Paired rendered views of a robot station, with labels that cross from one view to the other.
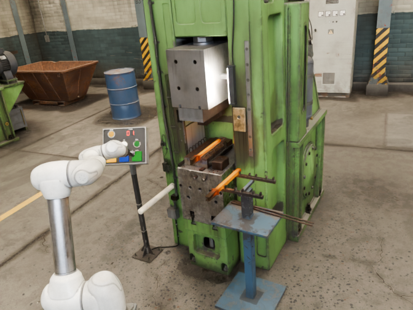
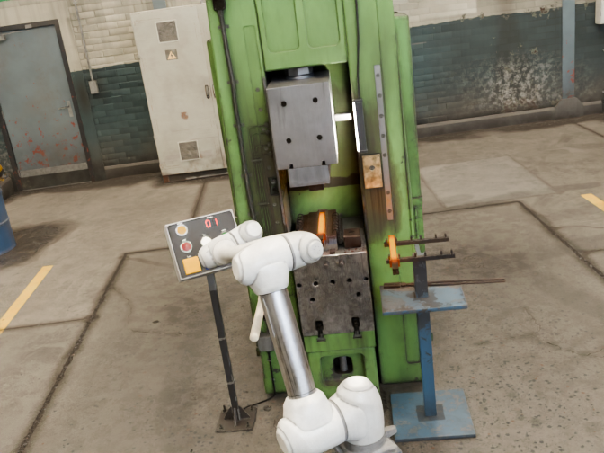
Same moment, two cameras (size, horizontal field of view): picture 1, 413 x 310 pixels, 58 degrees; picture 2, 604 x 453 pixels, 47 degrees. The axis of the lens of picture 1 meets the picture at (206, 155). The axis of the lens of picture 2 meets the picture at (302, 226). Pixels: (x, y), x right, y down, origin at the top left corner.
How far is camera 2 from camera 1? 166 cm
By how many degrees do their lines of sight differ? 25
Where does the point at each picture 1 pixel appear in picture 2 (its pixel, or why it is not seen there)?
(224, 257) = (373, 376)
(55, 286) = (306, 412)
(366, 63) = not seen: hidden behind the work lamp
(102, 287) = (368, 391)
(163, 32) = (245, 66)
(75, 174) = (307, 246)
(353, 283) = (530, 359)
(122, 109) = not seen: outside the picture
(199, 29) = (306, 57)
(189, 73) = (306, 117)
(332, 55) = not seen: hidden behind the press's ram
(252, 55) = (385, 83)
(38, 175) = (255, 261)
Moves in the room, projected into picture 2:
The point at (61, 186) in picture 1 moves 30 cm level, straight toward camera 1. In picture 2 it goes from (286, 269) to (359, 283)
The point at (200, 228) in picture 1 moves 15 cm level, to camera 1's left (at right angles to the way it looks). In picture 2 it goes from (333, 343) to (308, 353)
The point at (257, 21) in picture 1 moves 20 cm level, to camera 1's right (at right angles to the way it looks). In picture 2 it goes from (390, 39) to (423, 33)
